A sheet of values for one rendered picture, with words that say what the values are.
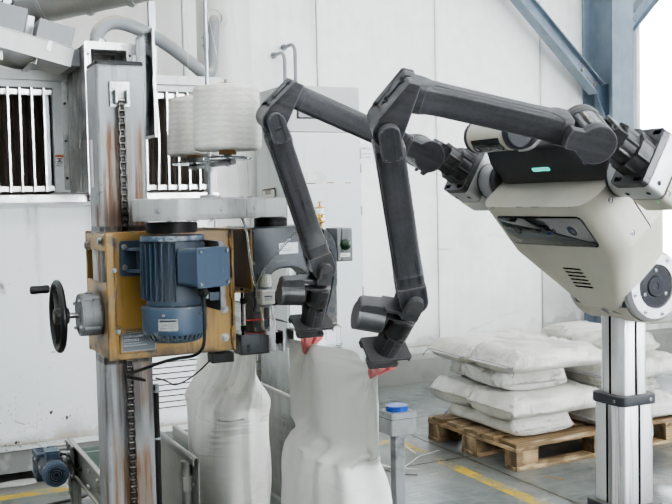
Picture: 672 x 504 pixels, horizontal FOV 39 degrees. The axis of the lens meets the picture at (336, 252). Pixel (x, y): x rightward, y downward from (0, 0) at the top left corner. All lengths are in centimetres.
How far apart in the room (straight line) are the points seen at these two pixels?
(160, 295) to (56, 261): 291
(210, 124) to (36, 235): 291
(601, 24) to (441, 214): 214
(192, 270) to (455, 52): 568
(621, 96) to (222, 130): 613
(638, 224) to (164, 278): 105
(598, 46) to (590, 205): 645
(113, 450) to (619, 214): 135
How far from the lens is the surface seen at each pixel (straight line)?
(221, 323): 248
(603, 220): 203
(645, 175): 188
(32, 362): 516
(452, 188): 238
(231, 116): 227
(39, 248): 511
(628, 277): 214
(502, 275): 785
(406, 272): 188
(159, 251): 224
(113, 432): 251
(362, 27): 729
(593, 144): 182
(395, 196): 179
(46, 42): 483
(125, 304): 241
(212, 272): 219
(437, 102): 172
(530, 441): 517
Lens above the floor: 140
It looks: 3 degrees down
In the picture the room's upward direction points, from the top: 1 degrees counter-clockwise
